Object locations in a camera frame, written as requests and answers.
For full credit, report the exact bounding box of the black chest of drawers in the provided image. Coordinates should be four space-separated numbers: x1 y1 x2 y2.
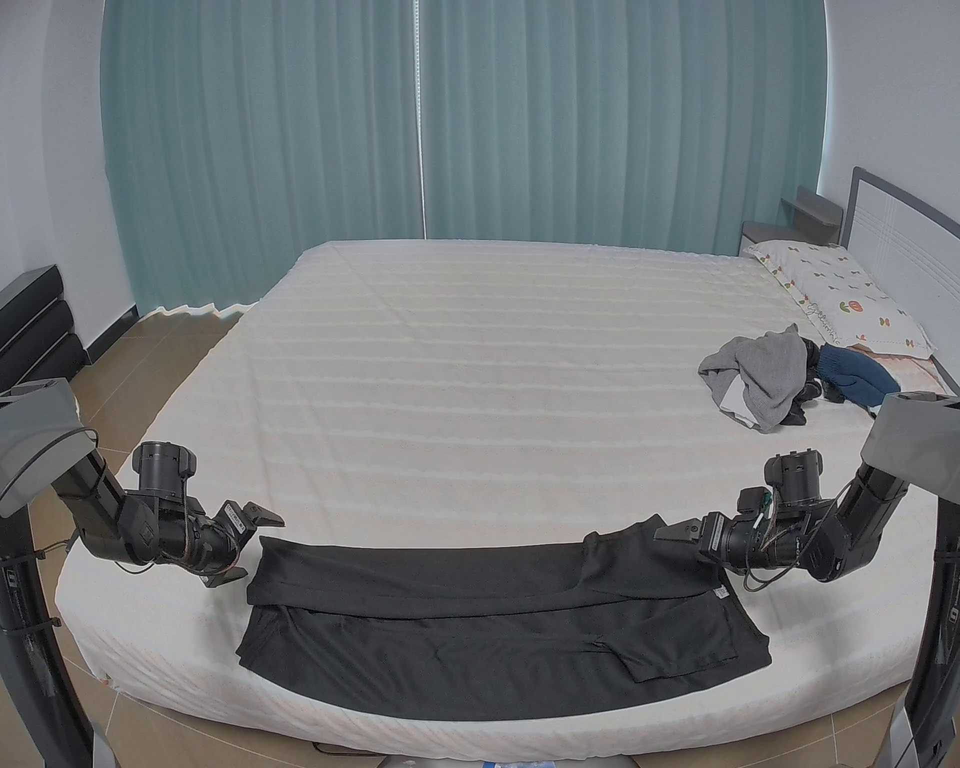
0 264 85 393

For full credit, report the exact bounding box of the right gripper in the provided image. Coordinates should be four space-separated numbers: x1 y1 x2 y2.
653 512 766 575

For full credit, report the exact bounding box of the white printed pillow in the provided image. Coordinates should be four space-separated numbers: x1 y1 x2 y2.
750 240 936 360

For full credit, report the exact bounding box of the black T-shirt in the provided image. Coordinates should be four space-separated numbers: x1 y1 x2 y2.
236 513 774 720

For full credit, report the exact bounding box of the pile of clothes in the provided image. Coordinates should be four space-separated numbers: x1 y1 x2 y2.
697 322 822 435

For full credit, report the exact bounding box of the blue-green curtain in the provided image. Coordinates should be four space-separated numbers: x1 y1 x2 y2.
101 0 427 318
416 0 831 258

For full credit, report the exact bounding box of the grey bedside table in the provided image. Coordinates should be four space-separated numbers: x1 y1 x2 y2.
741 186 846 249

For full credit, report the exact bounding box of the bed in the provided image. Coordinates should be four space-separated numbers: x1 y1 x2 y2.
54 166 960 760

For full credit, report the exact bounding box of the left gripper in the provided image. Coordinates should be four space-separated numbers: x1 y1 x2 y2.
189 501 287 591

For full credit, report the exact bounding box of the dark blue garment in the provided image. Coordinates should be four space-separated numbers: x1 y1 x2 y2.
813 343 902 418

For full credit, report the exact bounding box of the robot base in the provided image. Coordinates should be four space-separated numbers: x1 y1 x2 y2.
378 753 639 768

